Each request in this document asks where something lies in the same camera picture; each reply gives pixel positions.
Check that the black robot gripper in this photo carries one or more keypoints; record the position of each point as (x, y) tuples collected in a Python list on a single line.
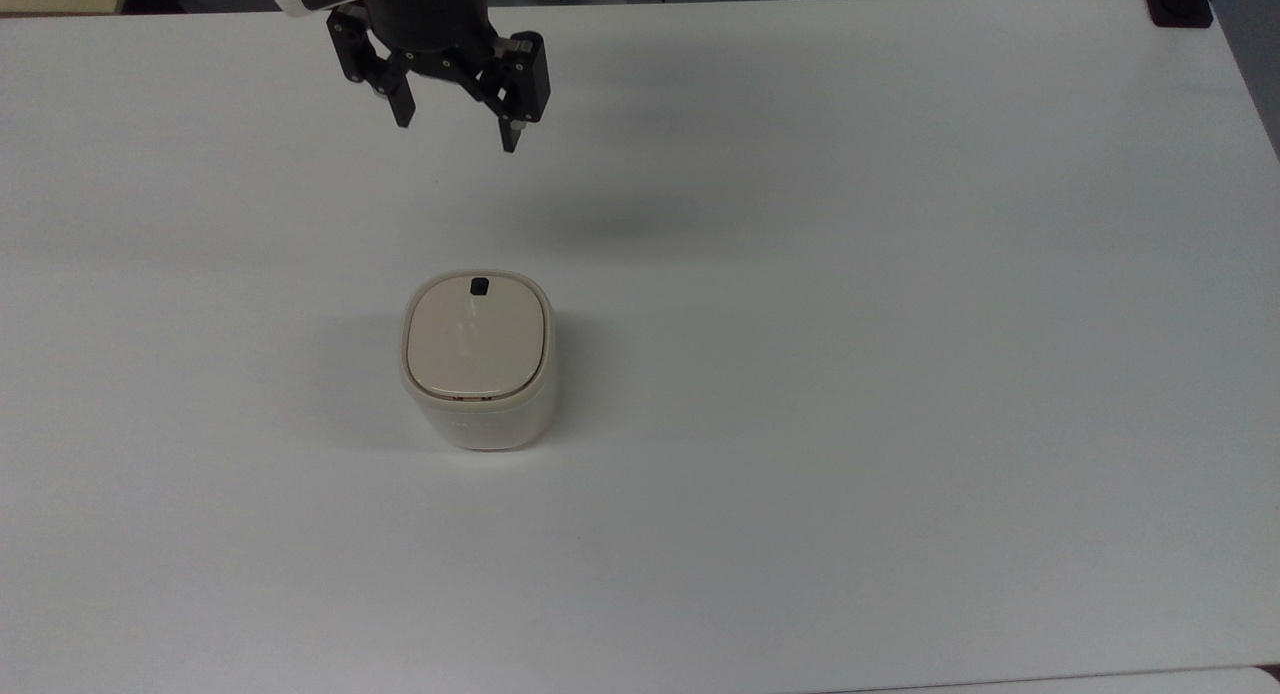
[(425, 14)]

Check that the beige trash bin lid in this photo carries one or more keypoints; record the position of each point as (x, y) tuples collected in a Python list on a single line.
[(479, 336)]

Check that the beige desktop trash bin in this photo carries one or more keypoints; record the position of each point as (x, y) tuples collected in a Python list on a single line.
[(480, 374)]

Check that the black table clamp mount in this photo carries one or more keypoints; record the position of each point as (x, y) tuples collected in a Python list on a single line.
[(1180, 2)]

